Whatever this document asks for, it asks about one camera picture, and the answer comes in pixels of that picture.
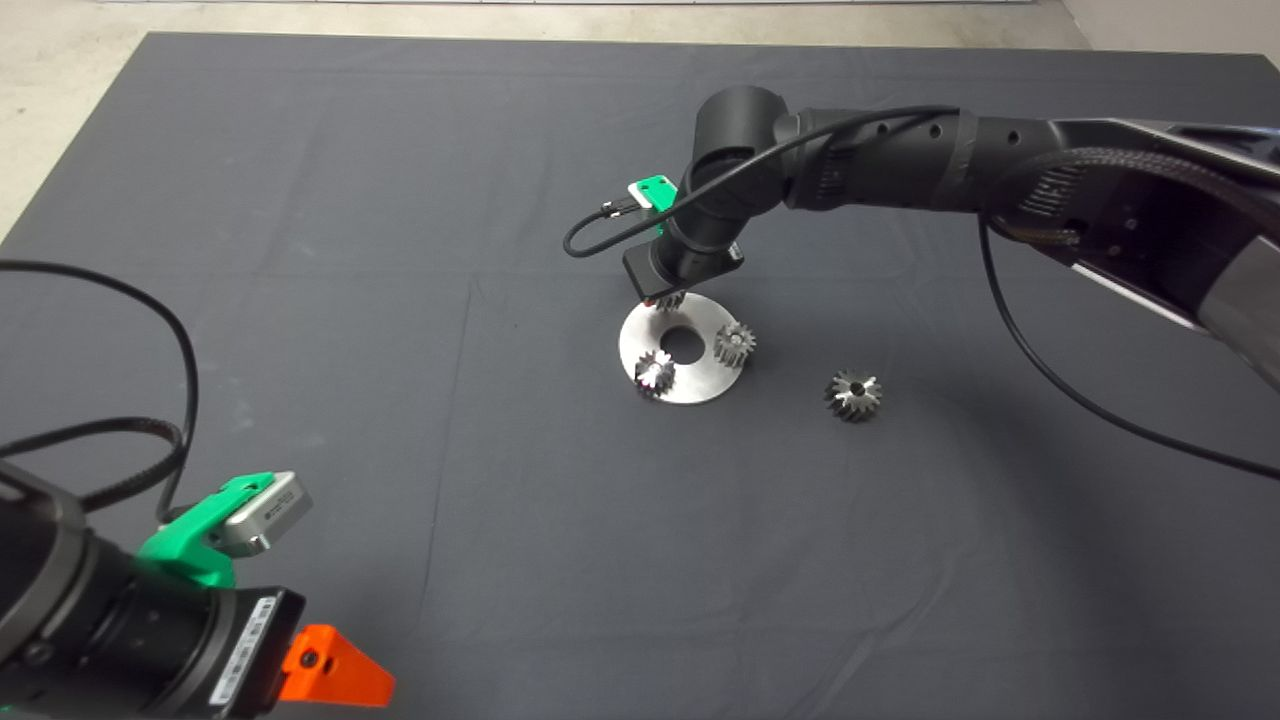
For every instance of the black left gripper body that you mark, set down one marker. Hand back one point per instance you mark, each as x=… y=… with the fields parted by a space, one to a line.
x=245 y=650

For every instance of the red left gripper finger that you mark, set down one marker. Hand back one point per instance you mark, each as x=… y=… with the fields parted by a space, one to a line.
x=335 y=675

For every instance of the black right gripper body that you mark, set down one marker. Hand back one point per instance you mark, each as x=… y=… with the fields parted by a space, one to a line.
x=660 y=272

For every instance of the small steel gear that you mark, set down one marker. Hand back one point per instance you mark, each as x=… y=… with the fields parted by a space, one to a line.
x=655 y=373
x=671 y=300
x=735 y=344

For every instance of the large steel gear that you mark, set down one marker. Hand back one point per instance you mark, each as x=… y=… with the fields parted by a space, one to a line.
x=853 y=397

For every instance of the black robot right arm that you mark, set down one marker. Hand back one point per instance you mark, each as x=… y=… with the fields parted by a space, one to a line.
x=950 y=160

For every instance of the round metal plate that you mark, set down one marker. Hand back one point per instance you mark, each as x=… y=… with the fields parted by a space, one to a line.
x=700 y=380

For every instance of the dark grey table cloth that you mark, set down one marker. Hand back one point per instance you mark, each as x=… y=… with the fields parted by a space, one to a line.
x=500 y=500

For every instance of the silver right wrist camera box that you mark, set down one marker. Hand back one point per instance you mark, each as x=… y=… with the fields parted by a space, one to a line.
x=640 y=197

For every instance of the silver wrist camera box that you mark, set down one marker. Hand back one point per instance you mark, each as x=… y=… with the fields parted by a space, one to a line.
x=640 y=197
x=270 y=512

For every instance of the green right camera mount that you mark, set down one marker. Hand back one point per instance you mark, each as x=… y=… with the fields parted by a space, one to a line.
x=660 y=190

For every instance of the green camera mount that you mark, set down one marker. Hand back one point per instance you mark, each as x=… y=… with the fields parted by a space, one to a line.
x=180 y=550
x=660 y=190

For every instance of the green left camera mount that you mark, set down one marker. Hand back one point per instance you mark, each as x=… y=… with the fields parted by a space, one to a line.
x=180 y=550

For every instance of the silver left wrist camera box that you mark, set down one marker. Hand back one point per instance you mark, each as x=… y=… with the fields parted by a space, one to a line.
x=270 y=512

